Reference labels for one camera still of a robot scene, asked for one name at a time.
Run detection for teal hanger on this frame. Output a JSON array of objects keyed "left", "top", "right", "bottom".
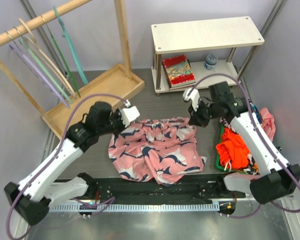
[{"left": 53, "top": 6, "right": 89, "bottom": 85}]

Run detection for lilac hanger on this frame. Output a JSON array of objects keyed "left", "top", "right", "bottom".
[{"left": 5, "top": 31, "right": 70, "bottom": 108}]

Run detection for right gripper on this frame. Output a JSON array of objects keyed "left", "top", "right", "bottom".
[{"left": 188, "top": 98, "right": 220, "bottom": 128}]

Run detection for mint green hanger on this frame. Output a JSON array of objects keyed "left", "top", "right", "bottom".
[{"left": 18, "top": 38, "right": 72, "bottom": 104}]

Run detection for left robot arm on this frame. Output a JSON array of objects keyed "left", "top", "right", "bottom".
[{"left": 4, "top": 101, "right": 139, "bottom": 226}]

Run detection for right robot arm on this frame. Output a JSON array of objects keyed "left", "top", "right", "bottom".
[{"left": 183, "top": 81, "right": 300, "bottom": 205}]

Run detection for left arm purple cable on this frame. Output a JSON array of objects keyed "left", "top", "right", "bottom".
[{"left": 6, "top": 93, "right": 132, "bottom": 240}]

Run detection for orange garment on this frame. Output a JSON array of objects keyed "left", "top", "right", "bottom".
[{"left": 215, "top": 127, "right": 250, "bottom": 170}]

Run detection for blue white cup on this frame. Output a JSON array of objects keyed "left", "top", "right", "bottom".
[{"left": 204, "top": 54, "right": 218, "bottom": 71}]

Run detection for white slotted cable duct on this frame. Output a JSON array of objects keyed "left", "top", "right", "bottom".
[{"left": 49, "top": 201, "right": 220, "bottom": 214}]

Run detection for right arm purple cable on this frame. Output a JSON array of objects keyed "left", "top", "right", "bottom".
[{"left": 187, "top": 73, "right": 300, "bottom": 218}]

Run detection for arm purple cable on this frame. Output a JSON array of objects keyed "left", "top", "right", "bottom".
[
  {"left": 187, "top": 73, "right": 300, "bottom": 218},
  {"left": 6, "top": 93, "right": 132, "bottom": 240}
]

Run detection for white two-tier shelf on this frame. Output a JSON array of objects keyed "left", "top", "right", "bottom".
[{"left": 151, "top": 16, "right": 265, "bottom": 96}]

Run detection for dark green hanger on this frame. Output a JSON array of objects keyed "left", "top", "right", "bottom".
[{"left": 41, "top": 16, "right": 81, "bottom": 98}]

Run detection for wooden clothes rack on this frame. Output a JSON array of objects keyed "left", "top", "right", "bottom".
[{"left": 0, "top": 0, "right": 146, "bottom": 141}]

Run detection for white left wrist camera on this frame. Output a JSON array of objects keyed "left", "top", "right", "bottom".
[{"left": 119, "top": 100, "right": 140, "bottom": 128}]

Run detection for pink garment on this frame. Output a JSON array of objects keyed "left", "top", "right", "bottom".
[{"left": 259, "top": 107, "right": 276, "bottom": 141}]

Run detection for blue patterned garment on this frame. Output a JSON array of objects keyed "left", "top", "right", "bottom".
[{"left": 219, "top": 99, "right": 263, "bottom": 136}]

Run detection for red patterned book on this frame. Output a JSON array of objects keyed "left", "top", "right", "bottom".
[{"left": 162, "top": 54, "right": 196, "bottom": 89}]

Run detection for wooden hanger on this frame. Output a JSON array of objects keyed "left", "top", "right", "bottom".
[{"left": 18, "top": 18, "right": 77, "bottom": 98}]

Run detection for green plastic tray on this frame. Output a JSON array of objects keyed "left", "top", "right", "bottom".
[{"left": 216, "top": 125, "right": 260, "bottom": 175}]

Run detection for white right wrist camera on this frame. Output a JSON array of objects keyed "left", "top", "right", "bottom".
[{"left": 182, "top": 88, "right": 201, "bottom": 112}]

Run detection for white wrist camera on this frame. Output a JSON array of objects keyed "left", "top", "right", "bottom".
[
  {"left": 119, "top": 100, "right": 140, "bottom": 128},
  {"left": 182, "top": 88, "right": 201, "bottom": 112}
]

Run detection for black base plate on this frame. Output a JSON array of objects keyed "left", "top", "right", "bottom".
[{"left": 78, "top": 174, "right": 246, "bottom": 205}]

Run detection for pink patterned shorts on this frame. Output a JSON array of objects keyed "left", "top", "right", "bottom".
[{"left": 108, "top": 117, "right": 207, "bottom": 187}]

